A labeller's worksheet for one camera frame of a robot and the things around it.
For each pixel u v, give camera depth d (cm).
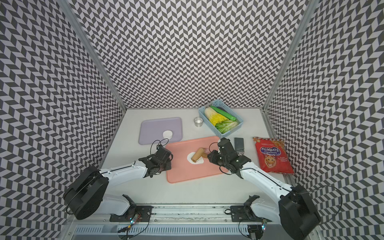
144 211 74
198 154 91
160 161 69
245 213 68
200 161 91
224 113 111
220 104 115
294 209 40
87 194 43
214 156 73
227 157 63
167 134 101
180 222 72
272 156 89
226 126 99
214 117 103
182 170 87
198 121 111
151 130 105
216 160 74
